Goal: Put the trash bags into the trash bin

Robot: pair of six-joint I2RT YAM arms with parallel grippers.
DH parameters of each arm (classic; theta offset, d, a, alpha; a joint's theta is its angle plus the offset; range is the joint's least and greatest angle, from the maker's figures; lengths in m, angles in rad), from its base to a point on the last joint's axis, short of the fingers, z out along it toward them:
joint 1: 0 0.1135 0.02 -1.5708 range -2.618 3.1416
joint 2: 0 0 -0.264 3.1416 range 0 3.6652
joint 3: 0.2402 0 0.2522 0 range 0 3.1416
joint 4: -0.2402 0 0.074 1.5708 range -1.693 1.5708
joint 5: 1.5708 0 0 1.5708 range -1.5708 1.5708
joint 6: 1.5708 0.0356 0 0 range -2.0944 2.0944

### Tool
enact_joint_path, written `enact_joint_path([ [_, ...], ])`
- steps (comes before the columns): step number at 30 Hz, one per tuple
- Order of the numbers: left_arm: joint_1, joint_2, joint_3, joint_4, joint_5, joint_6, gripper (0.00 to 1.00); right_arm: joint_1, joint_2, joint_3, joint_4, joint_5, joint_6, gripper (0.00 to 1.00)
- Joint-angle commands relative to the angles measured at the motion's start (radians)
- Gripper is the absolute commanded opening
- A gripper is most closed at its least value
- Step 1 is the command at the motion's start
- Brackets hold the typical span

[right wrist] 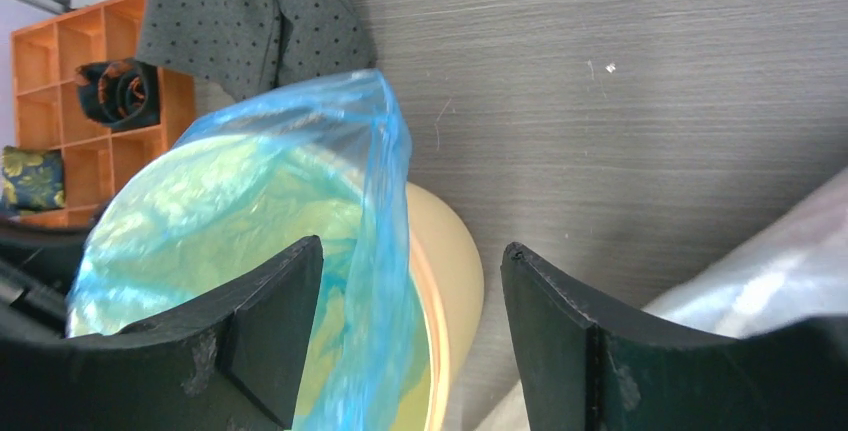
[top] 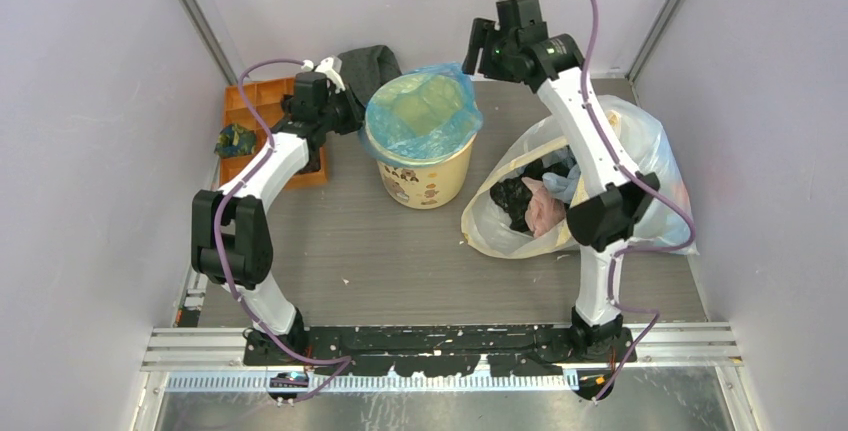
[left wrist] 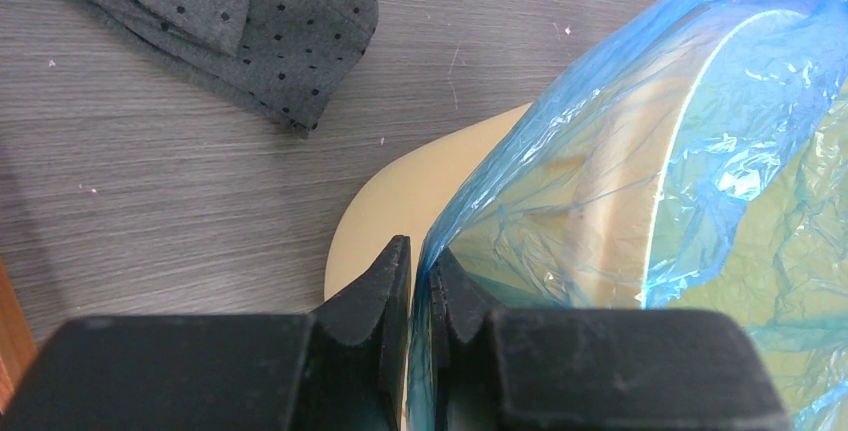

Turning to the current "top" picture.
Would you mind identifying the blue trash bag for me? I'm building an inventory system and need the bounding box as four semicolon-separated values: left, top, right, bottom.
358;62;484;168

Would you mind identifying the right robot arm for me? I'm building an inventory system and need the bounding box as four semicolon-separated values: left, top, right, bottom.
462;0;660;362

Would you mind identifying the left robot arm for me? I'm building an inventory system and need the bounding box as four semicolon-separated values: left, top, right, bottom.
191;70;364;365

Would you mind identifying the yellow trash bin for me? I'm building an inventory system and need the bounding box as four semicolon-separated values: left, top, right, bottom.
361;74;480;211

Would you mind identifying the grey dotted cloth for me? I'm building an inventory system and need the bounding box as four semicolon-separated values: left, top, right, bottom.
338;45;403;107

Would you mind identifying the orange compartment tray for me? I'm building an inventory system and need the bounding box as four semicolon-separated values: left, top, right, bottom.
219;73;330;192

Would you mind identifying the blue green bag roll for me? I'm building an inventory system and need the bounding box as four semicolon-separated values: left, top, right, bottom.
214;123;258;159

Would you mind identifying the large clear plastic bag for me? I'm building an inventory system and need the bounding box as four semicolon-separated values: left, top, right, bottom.
461;95;697;259

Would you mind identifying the pink cloth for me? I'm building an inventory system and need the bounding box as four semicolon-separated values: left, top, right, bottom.
521;177;566;238

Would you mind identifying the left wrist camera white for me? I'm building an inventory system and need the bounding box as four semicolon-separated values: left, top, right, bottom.
314;56;346;94

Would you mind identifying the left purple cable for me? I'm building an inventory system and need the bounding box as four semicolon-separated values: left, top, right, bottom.
211;58;352;404

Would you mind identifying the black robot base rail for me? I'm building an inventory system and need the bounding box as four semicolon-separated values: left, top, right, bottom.
242;321;637;380

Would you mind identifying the white slotted cable duct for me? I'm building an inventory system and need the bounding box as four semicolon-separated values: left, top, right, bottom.
164;370;579;394

